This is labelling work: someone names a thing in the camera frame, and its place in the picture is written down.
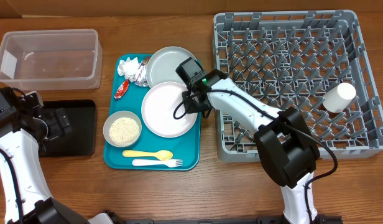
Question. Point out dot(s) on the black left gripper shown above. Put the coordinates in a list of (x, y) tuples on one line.
[(56, 129)]

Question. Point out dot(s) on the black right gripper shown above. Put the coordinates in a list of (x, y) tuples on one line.
[(189, 106)]

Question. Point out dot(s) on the pink plate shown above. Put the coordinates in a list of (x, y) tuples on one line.
[(157, 110)]

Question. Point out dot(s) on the grey plate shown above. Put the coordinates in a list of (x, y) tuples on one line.
[(163, 63)]

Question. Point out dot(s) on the grey bowl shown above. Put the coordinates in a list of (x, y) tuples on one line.
[(115, 116)]

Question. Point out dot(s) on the yellow plastic spoon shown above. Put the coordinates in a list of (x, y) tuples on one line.
[(162, 155)]

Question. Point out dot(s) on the white plastic fork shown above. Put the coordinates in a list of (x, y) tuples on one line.
[(148, 162)]

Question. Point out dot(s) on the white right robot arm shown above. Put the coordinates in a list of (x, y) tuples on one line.
[(287, 151)]

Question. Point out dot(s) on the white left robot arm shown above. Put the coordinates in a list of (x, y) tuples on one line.
[(23, 131)]

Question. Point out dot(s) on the grey dishwasher rack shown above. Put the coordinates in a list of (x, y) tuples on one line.
[(292, 59)]

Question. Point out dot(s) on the black plastic tray bin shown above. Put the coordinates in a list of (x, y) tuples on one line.
[(81, 141)]

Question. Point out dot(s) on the teal serving tray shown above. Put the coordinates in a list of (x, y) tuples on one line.
[(185, 147)]

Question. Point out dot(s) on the crumpled silver foil wrapper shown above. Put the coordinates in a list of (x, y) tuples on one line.
[(141, 74)]

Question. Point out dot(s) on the clear plastic bin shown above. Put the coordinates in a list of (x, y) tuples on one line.
[(51, 59)]

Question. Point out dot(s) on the red sauce packet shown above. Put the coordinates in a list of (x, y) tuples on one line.
[(121, 91)]

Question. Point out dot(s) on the crumpled white tissue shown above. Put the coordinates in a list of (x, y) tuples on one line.
[(128, 68)]

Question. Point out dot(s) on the white cup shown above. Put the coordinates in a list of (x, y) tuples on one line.
[(339, 97)]

